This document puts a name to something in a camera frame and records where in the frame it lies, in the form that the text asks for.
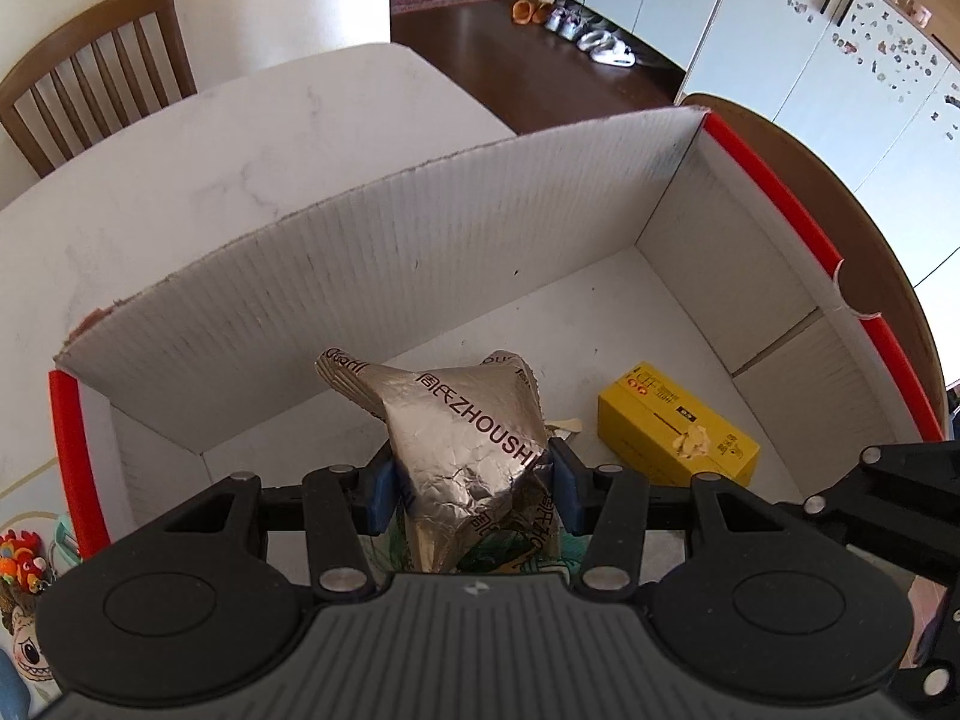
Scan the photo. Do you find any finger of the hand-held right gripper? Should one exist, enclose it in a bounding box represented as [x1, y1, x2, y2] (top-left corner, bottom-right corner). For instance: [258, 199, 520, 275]
[780, 441, 960, 578]
[889, 585, 960, 713]

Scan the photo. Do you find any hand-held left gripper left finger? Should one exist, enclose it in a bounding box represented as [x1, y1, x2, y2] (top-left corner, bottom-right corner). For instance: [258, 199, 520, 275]
[97, 457, 398, 601]

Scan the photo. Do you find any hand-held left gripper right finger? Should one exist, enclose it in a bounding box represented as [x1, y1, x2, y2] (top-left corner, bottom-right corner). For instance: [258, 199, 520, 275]
[551, 439, 848, 597]

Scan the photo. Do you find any white green plastic bag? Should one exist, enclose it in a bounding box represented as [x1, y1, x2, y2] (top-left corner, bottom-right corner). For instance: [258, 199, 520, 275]
[360, 525, 593, 578]

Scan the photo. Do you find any silver foil snack bag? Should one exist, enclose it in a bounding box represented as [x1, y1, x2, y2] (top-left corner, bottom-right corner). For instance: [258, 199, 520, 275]
[315, 347, 560, 575]

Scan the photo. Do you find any yellow box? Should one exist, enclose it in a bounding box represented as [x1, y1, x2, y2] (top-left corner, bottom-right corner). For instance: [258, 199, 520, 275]
[598, 361, 761, 487]

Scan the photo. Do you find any red cardboard box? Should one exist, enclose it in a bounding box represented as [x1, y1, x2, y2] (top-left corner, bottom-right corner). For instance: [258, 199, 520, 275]
[49, 106, 947, 563]

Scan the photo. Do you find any red fish toy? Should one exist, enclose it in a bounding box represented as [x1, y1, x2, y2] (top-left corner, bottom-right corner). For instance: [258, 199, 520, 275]
[0, 529, 57, 590]

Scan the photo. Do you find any white fridge with magnets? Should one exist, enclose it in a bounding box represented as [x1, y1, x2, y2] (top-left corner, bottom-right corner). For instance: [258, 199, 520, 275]
[675, 0, 960, 293]

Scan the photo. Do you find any row of shoes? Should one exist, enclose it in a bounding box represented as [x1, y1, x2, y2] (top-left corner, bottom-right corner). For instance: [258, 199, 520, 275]
[544, 4, 638, 65]

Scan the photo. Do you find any wooden slat-back chair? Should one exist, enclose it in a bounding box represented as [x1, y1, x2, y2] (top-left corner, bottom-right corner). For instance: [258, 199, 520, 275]
[0, 0, 197, 179]

